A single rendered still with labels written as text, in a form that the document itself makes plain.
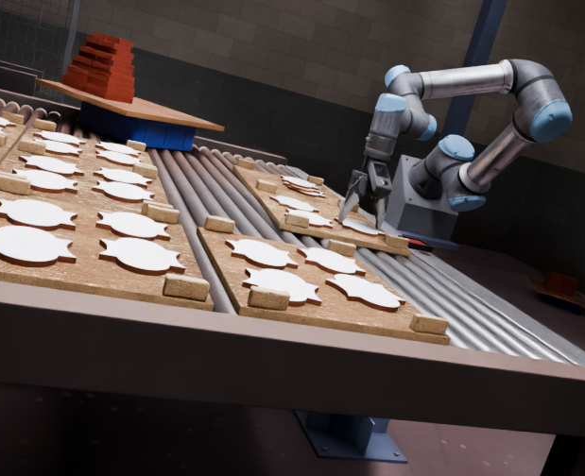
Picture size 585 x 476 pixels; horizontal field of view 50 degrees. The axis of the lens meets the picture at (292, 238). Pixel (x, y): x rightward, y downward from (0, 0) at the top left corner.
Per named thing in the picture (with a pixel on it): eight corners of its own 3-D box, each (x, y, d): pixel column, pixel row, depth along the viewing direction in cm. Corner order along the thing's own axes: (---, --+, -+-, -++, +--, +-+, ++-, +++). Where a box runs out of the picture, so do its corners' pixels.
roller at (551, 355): (283, 176, 283) (285, 164, 282) (600, 409, 105) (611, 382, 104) (272, 173, 281) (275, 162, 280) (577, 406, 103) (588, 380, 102)
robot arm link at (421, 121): (430, 99, 177) (403, 90, 170) (442, 131, 172) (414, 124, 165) (410, 115, 182) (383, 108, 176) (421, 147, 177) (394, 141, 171)
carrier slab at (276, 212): (357, 217, 199) (359, 212, 198) (409, 257, 160) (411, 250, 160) (250, 193, 189) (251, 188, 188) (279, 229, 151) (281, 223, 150)
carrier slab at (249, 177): (322, 190, 237) (323, 186, 237) (357, 216, 199) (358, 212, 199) (232, 168, 227) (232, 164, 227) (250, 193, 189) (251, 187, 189)
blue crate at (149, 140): (138, 131, 257) (143, 108, 255) (193, 152, 241) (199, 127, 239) (75, 123, 231) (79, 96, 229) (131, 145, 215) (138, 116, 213)
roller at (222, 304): (147, 144, 263) (150, 133, 261) (259, 369, 84) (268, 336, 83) (136, 142, 261) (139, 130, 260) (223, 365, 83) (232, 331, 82)
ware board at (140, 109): (136, 102, 272) (137, 97, 271) (223, 131, 247) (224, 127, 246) (33, 82, 230) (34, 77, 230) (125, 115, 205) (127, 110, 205)
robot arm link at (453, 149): (448, 152, 230) (470, 130, 219) (460, 184, 224) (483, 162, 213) (421, 151, 225) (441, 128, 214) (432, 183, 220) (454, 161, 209)
